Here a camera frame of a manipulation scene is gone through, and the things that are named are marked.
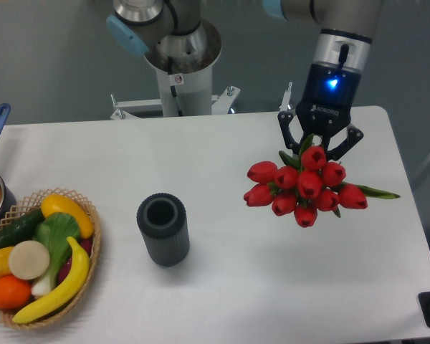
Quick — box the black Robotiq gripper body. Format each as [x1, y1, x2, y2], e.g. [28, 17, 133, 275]
[295, 29, 373, 145]

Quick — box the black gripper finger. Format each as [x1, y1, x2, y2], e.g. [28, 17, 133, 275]
[277, 110, 302, 150]
[325, 124, 364, 161]

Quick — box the red tulip bouquet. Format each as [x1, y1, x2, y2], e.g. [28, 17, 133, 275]
[243, 135, 400, 228]

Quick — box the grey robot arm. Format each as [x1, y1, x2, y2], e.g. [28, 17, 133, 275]
[106, 1, 383, 161]

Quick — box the dark grey ribbed vase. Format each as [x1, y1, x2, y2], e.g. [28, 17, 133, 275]
[136, 193, 190, 267]

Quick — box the purple red vegetable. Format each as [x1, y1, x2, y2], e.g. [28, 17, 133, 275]
[57, 238, 92, 285]

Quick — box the green bok choy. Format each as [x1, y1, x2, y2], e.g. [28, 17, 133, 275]
[32, 212, 80, 299]

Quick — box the yellow banana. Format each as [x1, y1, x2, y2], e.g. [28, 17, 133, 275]
[12, 236, 90, 325]

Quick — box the green cucumber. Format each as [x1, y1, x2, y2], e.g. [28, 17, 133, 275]
[0, 208, 45, 249]

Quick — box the beige round disc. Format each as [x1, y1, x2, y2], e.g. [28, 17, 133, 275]
[8, 240, 49, 280]

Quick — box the orange fruit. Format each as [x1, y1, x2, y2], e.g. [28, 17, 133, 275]
[0, 274, 31, 310]

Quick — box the woven wicker basket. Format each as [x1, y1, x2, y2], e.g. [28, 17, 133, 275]
[0, 188, 101, 330]

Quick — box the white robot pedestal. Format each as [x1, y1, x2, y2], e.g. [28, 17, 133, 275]
[107, 15, 241, 117]

